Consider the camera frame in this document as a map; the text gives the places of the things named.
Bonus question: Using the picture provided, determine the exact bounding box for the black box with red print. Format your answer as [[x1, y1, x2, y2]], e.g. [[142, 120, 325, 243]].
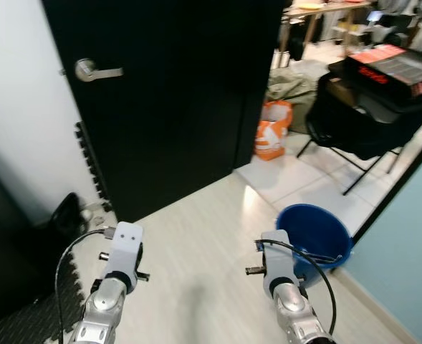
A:
[[343, 44, 422, 101]]

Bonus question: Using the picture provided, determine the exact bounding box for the orange white bag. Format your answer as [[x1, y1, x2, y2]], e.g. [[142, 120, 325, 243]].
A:
[[255, 100, 294, 161]]

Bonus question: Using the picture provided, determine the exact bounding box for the wooden table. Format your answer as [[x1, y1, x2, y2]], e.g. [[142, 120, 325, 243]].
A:
[[282, 0, 373, 69]]

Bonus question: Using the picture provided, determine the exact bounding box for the black folding chair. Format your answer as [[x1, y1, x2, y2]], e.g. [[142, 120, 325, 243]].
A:
[[297, 72, 422, 196]]

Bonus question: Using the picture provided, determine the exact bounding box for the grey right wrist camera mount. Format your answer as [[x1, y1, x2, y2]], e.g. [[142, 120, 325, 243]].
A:
[[259, 231, 297, 287]]

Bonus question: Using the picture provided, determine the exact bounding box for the blue plastic bucket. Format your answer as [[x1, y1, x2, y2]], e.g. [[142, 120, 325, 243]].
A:
[[276, 204, 353, 269]]

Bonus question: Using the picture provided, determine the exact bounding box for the black door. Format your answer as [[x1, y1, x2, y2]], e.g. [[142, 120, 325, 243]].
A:
[[42, 0, 290, 223]]

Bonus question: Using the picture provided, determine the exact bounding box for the black door frame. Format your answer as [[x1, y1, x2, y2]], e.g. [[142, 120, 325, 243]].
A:
[[354, 136, 422, 239]]

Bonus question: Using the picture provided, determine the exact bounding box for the silver door handle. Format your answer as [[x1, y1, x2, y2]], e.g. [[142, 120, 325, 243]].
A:
[[75, 59, 124, 82]]

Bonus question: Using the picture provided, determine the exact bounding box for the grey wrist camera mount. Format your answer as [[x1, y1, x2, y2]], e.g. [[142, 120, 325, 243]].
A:
[[259, 231, 297, 287], [107, 222, 144, 277]]

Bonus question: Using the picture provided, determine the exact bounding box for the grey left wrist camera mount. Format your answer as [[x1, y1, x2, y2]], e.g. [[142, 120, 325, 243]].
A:
[[107, 222, 144, 277]]

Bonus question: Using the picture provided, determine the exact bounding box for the black foam puzzle mat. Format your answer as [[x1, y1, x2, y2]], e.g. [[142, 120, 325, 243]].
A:
[[0, 265, 82, 344], [75, 122, 115, 216]]

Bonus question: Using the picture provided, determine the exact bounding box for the black bag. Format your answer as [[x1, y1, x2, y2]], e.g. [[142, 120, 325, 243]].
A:
[[49, 192, 82, 237]]

